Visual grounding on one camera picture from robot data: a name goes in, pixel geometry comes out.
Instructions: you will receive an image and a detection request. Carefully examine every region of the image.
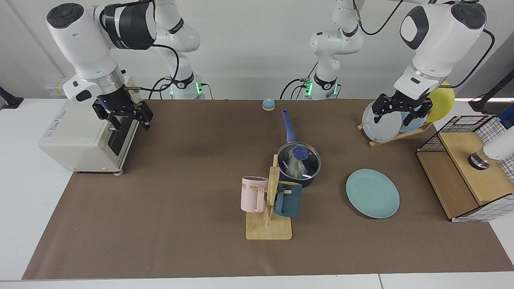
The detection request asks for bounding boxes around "teal mug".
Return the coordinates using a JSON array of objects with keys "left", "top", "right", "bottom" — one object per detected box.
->
[{"left": 274, "top": 181, "right": 303, "bottom": 218}]

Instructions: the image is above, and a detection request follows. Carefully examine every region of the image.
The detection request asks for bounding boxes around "black pot blue handle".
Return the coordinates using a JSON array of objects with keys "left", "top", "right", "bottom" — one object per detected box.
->
[{"left": 276, "top": 109, "right": 322, "bottom": 188}]

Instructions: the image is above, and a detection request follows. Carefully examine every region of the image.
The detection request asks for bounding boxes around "white wall socket strip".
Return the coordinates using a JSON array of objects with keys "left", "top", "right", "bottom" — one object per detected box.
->
[{"left": 43, "top": 77, "right": 79, "bottom": 97}]

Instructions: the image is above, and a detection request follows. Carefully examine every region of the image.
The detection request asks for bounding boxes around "green round plate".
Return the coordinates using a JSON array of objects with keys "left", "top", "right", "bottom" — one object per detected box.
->
[{"left": 346, "top": 169, "right": 400, "bottom": 219}]

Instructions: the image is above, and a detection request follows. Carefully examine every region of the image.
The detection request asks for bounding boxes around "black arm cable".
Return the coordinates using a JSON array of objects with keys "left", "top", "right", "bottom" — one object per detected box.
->
[
  {"left": 124, "top": 42, "right": 180, "bottom": 100},
  {"left": 353, "top": 0, "right": 496, "bottom": 89}
]

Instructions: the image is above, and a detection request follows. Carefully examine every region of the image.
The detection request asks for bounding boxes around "white cylinder silver ring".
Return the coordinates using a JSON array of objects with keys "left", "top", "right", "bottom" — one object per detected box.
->
[{"left": 468, "top": 134, "right": 514, "bottom": 170}]

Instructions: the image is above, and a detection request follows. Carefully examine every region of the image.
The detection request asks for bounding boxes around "wooden cup stand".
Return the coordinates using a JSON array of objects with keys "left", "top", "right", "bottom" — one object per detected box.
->
[{"left": 245, "top": 155, "right": 293, "bottom": 240}]

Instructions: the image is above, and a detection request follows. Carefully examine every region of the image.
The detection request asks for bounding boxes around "light blue round plate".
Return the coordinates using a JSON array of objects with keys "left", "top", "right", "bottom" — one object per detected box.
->
[{"left": 398, "top": 102, "right": 429, "bottom": 133}]

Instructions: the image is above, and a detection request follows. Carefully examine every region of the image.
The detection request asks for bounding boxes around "wooden plate rack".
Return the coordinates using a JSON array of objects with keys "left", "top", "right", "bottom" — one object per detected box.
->
[{"left": 357, "top": 120, "right": 434, "bottom": 148}]

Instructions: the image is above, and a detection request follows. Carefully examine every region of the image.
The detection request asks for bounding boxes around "pink mug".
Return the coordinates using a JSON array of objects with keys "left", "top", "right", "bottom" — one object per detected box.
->
[{"left": 241, "top": 176, "right": 269, "bottom": 213}]

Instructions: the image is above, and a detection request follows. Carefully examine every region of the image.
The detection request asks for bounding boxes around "pale toaster oven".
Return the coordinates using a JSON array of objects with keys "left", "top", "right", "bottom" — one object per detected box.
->
[{"left": 38, "top": 98, "right": 141, "bottom": 176}]

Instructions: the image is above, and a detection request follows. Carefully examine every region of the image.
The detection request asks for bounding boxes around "glass lid blue knob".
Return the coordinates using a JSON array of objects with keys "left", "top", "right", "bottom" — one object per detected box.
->
[{"left": 277, "top": 142, "right": 321, "bottom": 180}]

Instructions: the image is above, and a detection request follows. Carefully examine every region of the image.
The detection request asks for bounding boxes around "grey round plate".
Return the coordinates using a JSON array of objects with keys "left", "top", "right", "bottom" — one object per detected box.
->
[{"left": 362, "top": 99, "right": 402, "bottom": 143}]

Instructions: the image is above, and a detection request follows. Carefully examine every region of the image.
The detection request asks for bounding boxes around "white vermicelli bundle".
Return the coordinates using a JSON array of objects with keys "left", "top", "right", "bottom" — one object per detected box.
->
[{"left": 287, "top": 158, "right": 308, "bottom": 179}]

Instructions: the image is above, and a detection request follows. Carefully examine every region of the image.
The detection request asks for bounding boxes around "yellow round plate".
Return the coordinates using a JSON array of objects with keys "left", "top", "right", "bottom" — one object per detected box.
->
[{"left": 425, "top": 81, "right": 455, "bottom": 123}]

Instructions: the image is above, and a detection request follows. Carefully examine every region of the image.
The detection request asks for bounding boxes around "brown table cloth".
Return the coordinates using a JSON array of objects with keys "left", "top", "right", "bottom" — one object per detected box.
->
[{"left": 22, "top": 99, "right": 514, "bottom": 280}]

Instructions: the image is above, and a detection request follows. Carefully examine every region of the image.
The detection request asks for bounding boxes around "wire basket wooden floor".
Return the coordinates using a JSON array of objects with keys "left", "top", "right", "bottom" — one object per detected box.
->
[{"left": 416, "top": 115, "right": 514, "bottom": 222}]

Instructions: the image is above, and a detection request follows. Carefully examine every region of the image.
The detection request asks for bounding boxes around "black stand foot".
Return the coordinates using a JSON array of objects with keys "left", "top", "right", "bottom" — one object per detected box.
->
[
  {"left": 468, "top": 69, "right": 514, "bottom": 114},
  {"left": 0, "top": 86, "right": 24, "bottom": 110}
]

